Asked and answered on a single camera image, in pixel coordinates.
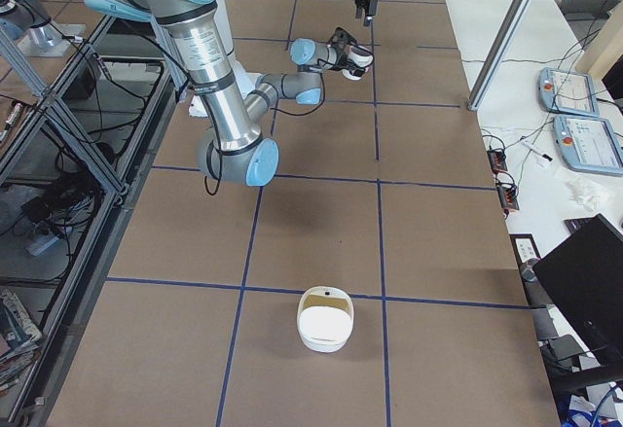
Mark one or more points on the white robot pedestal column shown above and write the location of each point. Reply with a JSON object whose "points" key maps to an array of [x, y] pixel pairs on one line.
{"points": [[211, 44]]}

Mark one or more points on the upper orange black electronics box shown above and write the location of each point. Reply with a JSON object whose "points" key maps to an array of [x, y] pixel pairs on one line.
{"points": [[497, 160]]}

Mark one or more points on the white oval bowl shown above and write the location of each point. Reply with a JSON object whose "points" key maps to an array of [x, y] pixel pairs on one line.
{"points": [[325, 319]]}

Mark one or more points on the lower orange black electronics box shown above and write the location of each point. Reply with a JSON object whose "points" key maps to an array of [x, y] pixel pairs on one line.
{"points": [[507, 192]]}

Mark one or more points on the aluminium frame post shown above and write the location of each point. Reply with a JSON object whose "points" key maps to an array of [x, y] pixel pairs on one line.
{"points": [[501, 43]]}

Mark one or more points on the teach pendant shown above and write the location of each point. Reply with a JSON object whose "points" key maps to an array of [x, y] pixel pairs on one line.
{"points": [[588, 144], [567, 92]]}

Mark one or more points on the black monitor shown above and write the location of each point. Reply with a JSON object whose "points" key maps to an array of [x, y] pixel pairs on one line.
{"points": [[583, 278]]}

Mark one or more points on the white mug with handle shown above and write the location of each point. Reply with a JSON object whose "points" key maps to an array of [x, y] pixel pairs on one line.
{"points": [[358, 62]]}

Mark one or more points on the orange black electronics box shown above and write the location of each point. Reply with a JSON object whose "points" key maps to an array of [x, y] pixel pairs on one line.
{"points": [[497, 160], [507, 192]]}

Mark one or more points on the lower teach pendant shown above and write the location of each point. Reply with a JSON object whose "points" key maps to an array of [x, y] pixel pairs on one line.
{"points": [[588, 144]]}

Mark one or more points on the crumpled white tissue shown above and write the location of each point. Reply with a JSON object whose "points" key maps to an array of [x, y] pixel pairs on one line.
{"points": [[590, 195]]}

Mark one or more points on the upper teach pendant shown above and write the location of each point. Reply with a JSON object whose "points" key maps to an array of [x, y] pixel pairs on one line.
{"points": [[567, 92]]}

